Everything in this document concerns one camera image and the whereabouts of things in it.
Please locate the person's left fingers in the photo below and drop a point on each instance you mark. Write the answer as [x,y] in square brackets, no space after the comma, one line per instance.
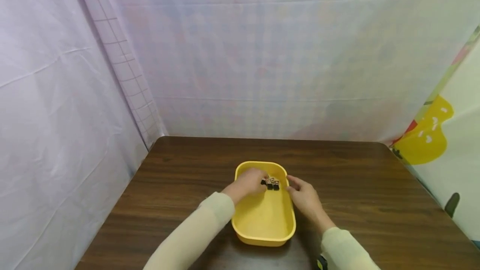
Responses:
[261,179]

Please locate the yellow plastic tub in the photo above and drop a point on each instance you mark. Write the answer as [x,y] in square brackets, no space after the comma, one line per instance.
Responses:
[264,220]

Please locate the black wrist band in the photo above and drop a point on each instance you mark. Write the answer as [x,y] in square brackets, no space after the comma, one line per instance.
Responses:
[321,263]

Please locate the person's right index finger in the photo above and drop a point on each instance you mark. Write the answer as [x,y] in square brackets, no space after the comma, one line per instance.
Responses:
[293,178]

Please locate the person's left forearm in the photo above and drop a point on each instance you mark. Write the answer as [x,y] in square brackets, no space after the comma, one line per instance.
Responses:
[195,234]

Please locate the person's right hand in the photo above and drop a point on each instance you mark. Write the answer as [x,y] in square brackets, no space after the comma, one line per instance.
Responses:
[308,200]

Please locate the person's right thumb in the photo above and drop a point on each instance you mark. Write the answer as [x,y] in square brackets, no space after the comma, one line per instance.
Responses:
[292,189]

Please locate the person's left hand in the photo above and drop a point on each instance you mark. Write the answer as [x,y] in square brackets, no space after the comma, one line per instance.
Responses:
[245,184]

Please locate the cluster of small black clips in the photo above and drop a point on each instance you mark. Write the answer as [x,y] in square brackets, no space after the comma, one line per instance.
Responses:
[272,184]

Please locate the person's right forearm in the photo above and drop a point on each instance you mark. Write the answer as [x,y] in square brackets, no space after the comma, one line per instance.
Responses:
[343,247]

